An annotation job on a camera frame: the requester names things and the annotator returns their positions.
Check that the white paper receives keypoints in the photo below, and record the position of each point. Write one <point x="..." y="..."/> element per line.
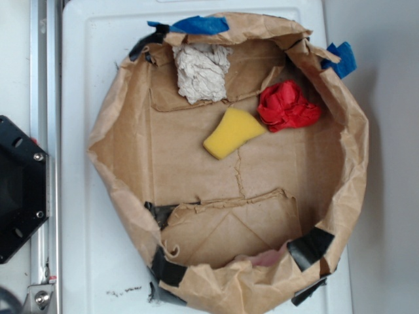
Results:
<point x="201" y="70"/>

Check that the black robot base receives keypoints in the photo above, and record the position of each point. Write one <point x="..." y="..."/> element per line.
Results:
<point x="24" y="178"/>

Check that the crumpled red paper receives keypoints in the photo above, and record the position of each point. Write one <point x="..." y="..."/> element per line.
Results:
<point x="283" y="105"/>

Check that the brown paper bag tray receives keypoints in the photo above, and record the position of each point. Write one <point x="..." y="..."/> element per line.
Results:
<point x="197" y="249"/>

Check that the yellow sponge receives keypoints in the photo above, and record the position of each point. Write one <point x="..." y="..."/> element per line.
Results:
<point x="235" y="129"/>

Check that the pink paper scrap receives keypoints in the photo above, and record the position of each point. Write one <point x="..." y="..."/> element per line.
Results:
<point x="268" y="258"/>

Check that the blue tape piece top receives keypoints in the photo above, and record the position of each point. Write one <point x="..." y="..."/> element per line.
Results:
<point x="195" y="25"/>

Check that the blue tape piece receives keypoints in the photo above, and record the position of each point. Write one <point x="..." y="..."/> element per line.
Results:
<point x="195" y="25"/>
<point x="347" y="63"/>

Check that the white plastic board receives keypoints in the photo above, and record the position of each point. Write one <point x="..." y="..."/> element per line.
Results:
<point x="102" y="271"/>

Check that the blue tape piece right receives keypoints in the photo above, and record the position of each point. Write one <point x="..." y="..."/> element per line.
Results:
<point x="347" y="63"/>

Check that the aluminium frame rail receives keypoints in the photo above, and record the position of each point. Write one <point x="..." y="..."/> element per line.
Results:
<point x="45" y="289"/>

